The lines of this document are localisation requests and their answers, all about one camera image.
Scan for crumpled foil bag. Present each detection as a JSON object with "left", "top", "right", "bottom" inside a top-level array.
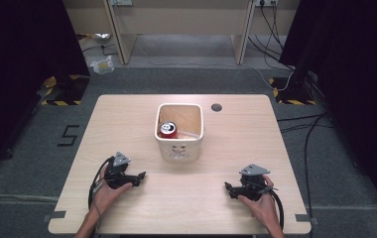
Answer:
[{"left": 76, "top": 32, "right": 112, "bottom": 45}]

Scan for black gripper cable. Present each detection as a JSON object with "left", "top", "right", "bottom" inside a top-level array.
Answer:
[
  {"left": 267, "top": 188, "right": 285, "bottom": 232},
  {"left": 87, "top": 156, "right": 115, "bottom": 214}
]

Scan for black tape strip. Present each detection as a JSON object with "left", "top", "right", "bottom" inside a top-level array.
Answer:
[
  {"left": 294, "top": 213, "right": 319, "bottom": 226},
  {"left": 42, "top": 210, "right": 67, "bottom": 223}
]

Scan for white square bin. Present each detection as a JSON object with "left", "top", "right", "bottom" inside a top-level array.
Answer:
[{"left": 154, "top": 102, "right": 205, "bottom": 164}]

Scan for black stand base hazard tape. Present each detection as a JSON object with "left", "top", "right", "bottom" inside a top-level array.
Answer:
[
  {"left": 268, "top": 76, "right": 318, "bottom": 106},
  {"left": 40, "top": 74, "right": 91, "bottom": 107}
]

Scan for white wall socket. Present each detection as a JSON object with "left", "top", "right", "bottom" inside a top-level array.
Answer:
[{"left": 255, "top": 0, "right": 279, "bottom": 8}]

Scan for long black floor cable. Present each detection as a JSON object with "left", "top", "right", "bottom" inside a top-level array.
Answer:
[{"left": 303, "top": 113, "right": 327, "bottom": 238}]

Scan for white floor cable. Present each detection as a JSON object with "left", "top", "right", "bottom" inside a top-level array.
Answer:
[{"left": 245, "top": 63, "right": 294, "bottom": 92}]

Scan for red drink can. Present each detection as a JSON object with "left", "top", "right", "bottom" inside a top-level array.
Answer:
[{"left": 159, "top": 120, "right": 179, "bottom": 140}]

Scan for thin black floor cable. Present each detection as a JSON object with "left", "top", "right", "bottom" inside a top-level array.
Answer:
[{"left": 80, "top": 43, "right": 119, "bottom": 57}]

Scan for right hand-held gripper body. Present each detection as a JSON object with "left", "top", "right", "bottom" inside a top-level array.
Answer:
[{"left": 235, "top": 164, "right": 272, "bottom": 202}]

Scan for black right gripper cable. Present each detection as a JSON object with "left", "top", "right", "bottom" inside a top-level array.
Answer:
[{"left": 267, "top": 188, "right": 285, "bottom": 232}]

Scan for person's right hand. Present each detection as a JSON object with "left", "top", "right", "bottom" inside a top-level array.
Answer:
[{"left": 237, "top": 175, "right": 280, "bottom": 230}]

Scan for dark curtain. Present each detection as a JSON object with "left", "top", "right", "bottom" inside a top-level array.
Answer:
[
  {"left": 278, "top": 0, "right": 377, "bottom": 226},
  {"left": 0, "top": 0, "right": 90, "bottom": 178}
]

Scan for crumpled clear plastic bag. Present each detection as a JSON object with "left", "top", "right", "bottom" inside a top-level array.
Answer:
[{"left": 89, "top": 55, "right": 116, "bottom": 76}]

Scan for black socket cables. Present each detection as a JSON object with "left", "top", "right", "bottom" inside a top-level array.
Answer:
[{"left": 247, "top": 2, "right": 298, "bottom": 72}]

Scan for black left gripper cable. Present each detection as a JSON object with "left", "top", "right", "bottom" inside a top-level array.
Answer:
[{"left": 87, "top": 156, "right": 115, "bottom": 214}]

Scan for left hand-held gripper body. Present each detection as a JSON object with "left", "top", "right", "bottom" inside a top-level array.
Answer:
[{"left": 104, "top": 151, "right": 135, "bottom": 190}]

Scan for person's left hand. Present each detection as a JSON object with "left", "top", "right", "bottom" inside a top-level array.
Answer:
[{"left": 89, "top": 166, "right": 134, "bottom": 216}]

